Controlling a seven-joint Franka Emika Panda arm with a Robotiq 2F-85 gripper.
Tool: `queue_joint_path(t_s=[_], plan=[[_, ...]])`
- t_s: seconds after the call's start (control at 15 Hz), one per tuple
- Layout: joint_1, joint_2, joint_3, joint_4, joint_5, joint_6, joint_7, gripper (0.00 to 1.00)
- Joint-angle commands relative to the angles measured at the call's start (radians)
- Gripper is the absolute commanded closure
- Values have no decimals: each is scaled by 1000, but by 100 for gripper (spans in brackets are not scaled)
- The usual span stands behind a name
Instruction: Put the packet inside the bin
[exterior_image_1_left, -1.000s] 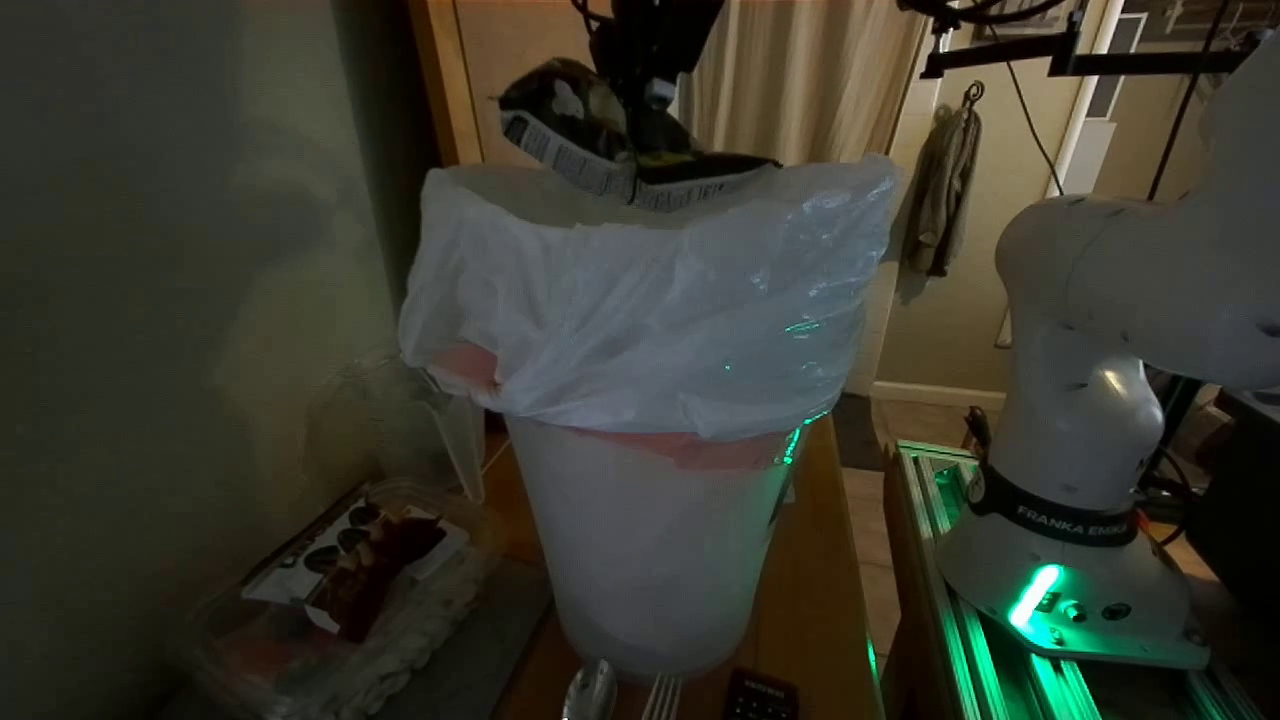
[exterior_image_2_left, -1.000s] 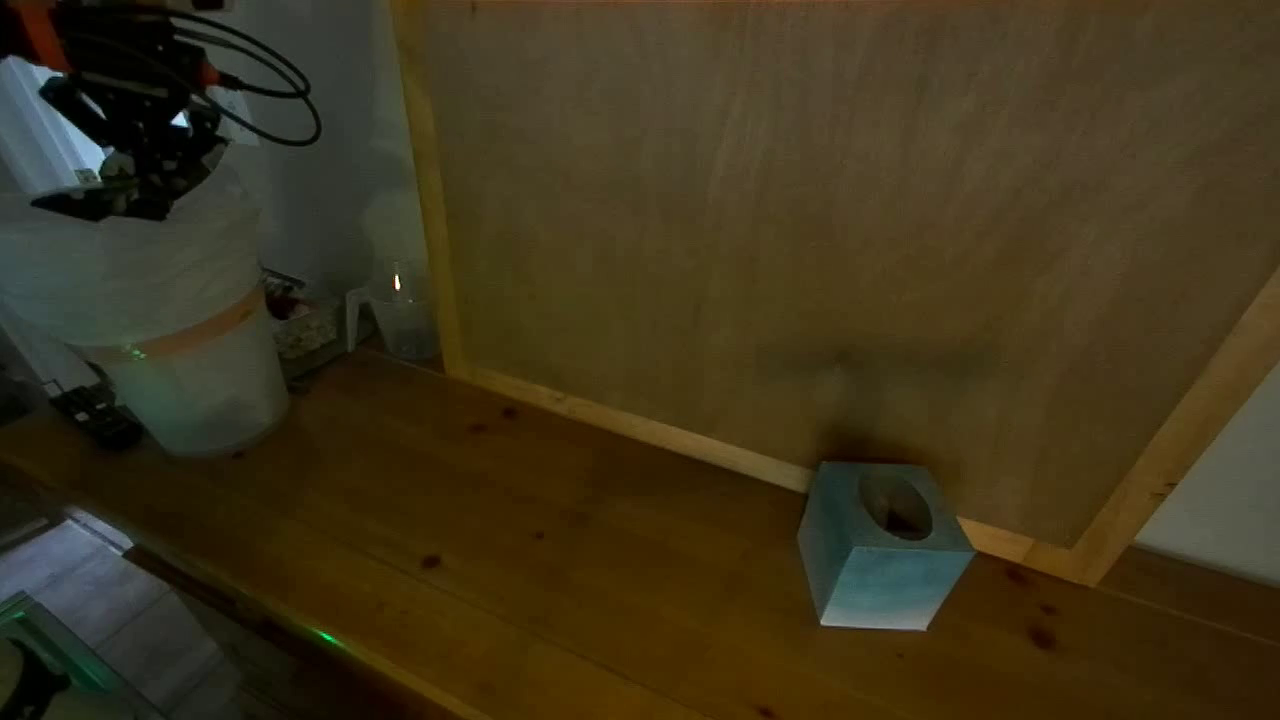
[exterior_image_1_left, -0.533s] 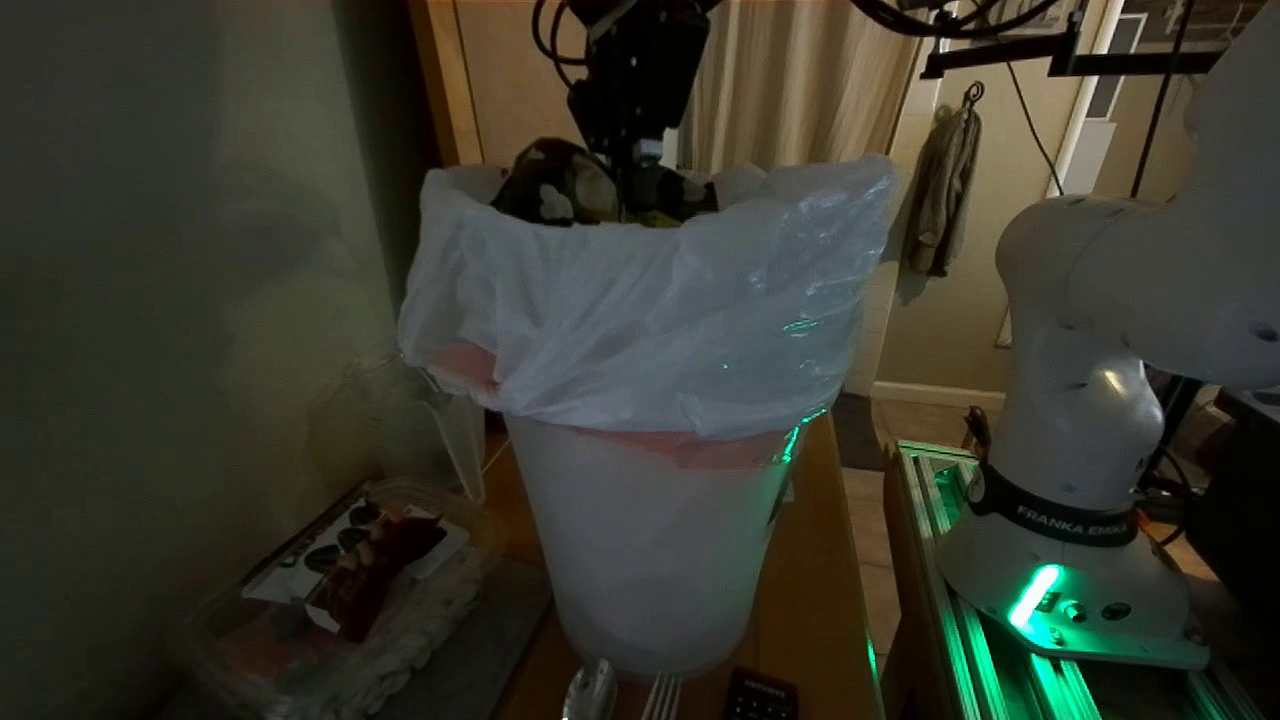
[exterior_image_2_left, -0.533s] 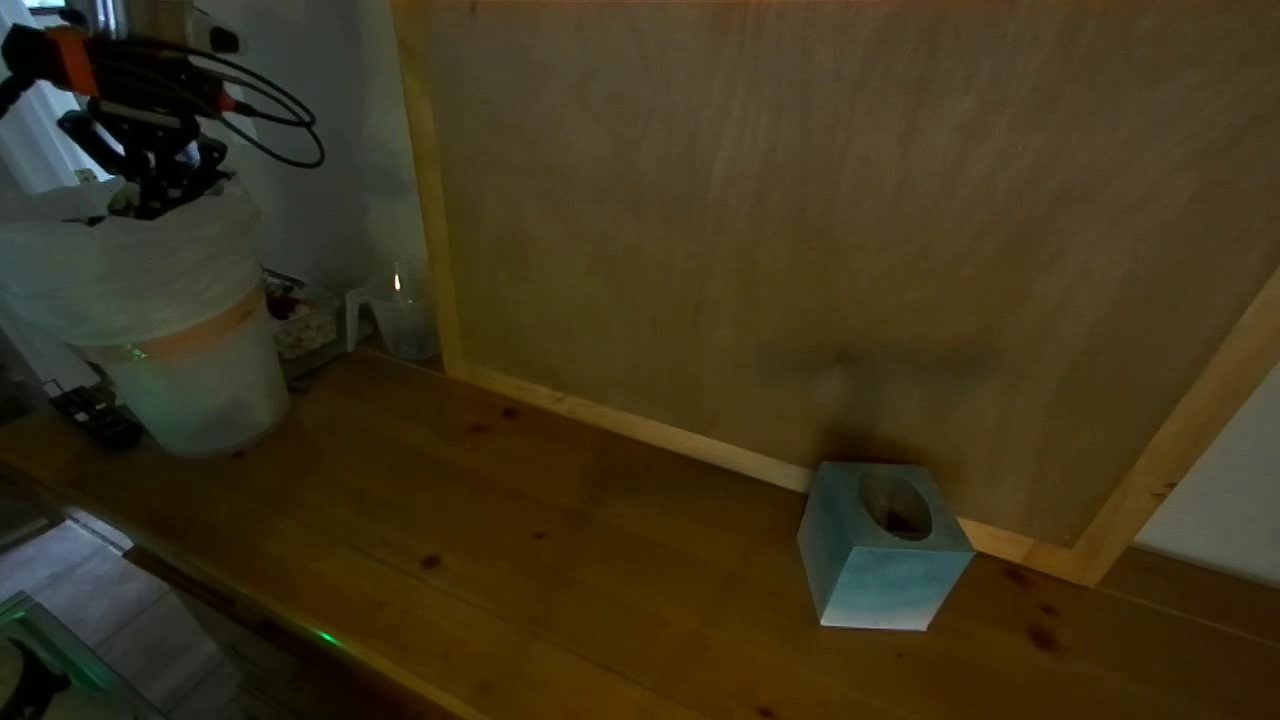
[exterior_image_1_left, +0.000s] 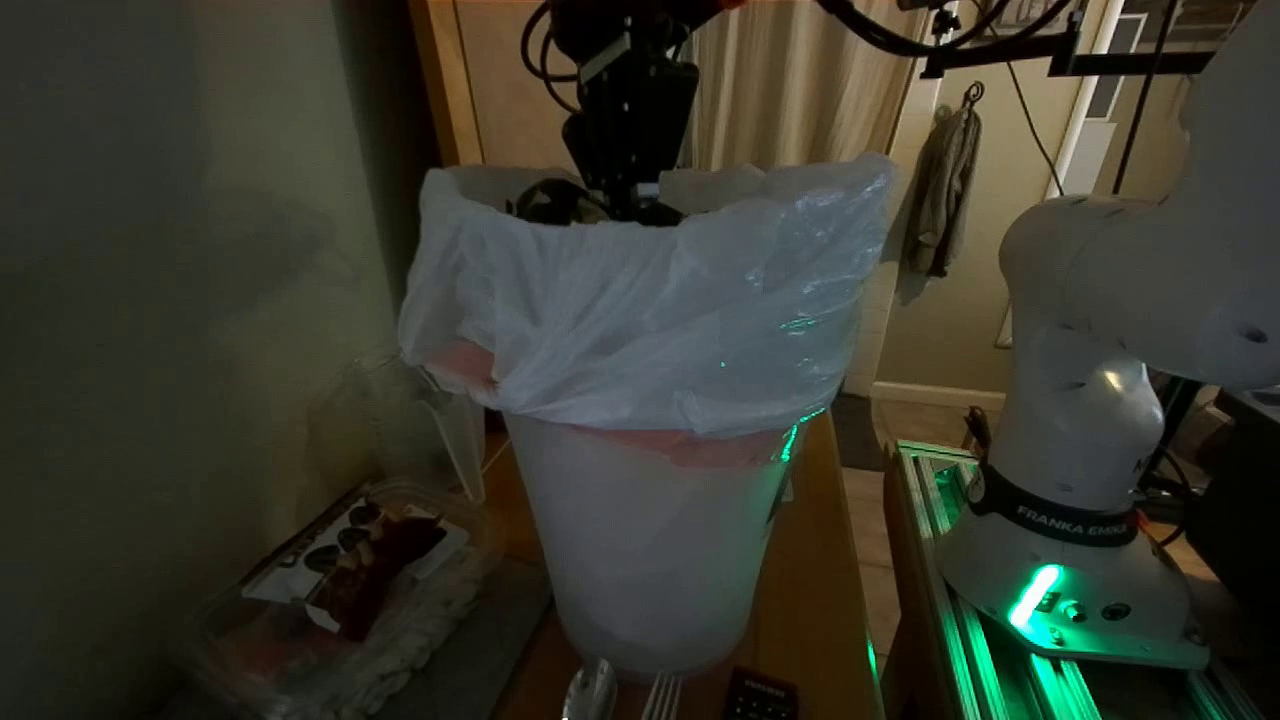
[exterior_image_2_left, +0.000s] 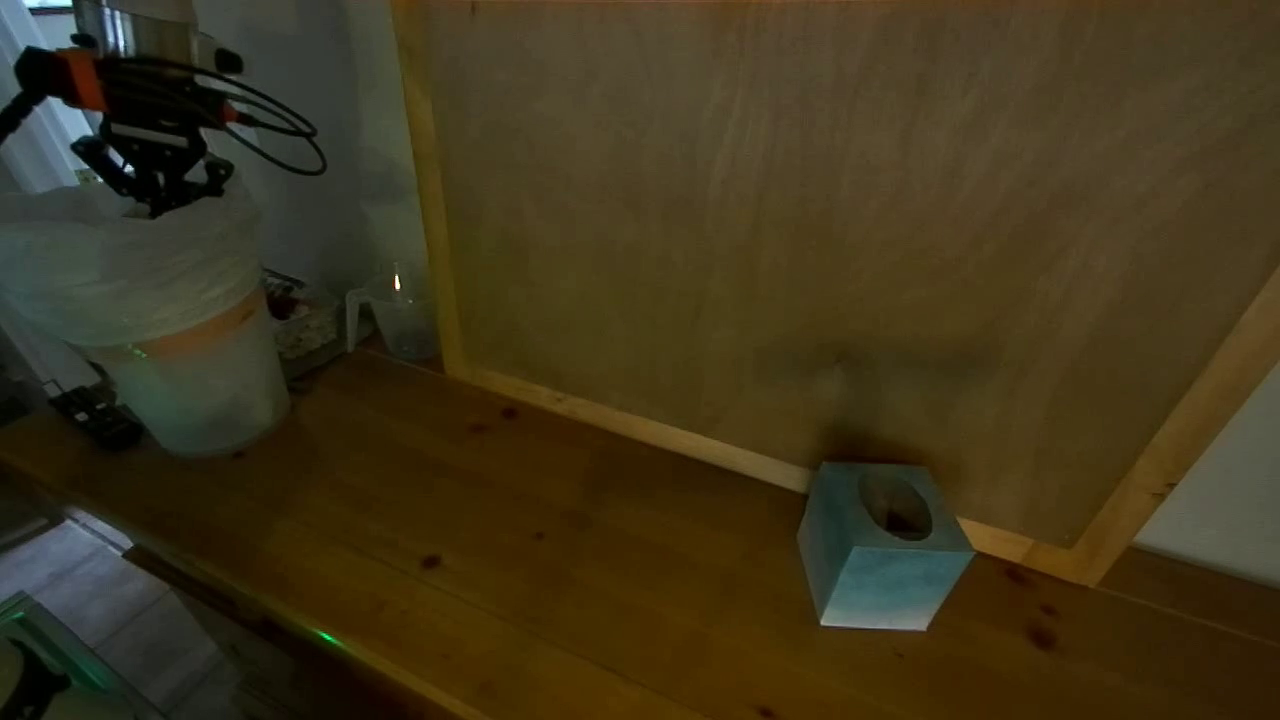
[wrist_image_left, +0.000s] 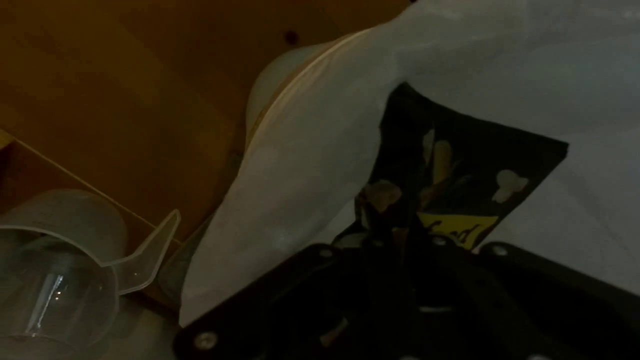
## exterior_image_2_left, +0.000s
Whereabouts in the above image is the blue cube box with hole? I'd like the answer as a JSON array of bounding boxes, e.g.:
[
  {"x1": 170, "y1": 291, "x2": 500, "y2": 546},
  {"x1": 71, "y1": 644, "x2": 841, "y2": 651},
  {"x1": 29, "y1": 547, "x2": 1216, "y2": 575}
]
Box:
[{"x1": 792, "y1": 457, "x2": 979, "y2": 635}]

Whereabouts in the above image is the large wooden backdrop board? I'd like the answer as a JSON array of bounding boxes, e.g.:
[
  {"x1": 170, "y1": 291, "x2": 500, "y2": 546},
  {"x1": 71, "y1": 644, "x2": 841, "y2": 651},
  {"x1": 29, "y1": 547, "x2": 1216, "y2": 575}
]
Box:
[{"x1": 386, "y1": 0, "x2": 1280, "y2": 588}]

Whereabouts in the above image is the green-edged glass panel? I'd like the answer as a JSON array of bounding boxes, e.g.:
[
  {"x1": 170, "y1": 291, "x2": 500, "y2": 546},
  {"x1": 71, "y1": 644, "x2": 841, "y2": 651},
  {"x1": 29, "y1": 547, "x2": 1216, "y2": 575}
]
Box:
[{"x1": 0, "y1": 588, "x2": 170, "y2": 720}]

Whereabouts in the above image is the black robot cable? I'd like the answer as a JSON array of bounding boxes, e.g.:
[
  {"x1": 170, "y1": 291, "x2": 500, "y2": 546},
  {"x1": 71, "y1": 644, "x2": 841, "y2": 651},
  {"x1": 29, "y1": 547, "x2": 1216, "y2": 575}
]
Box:
[{"x1": 195, "y1": 70, "x2": 331, "y2": 180}]

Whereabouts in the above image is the small black device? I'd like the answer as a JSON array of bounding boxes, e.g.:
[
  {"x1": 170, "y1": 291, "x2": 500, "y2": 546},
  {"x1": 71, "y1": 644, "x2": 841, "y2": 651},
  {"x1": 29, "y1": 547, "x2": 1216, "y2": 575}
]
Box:
[{"x1": 48, "y1": 381, "x2": 146, "y2": 457}]

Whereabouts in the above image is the white bin with plastic liner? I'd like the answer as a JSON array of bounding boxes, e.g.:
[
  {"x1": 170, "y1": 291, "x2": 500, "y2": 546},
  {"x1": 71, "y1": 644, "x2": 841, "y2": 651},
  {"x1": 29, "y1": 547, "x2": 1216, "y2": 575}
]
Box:
[{"x1": 0, "y1": 180, "x2": 294, "y2": 459}]

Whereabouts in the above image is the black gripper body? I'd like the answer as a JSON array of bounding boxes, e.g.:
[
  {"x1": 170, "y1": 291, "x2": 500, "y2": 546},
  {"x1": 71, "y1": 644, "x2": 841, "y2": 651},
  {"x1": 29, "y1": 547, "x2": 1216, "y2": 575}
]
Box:
[{"x1": 93, "y1": 51, "x2": 228, "y2": 166}]

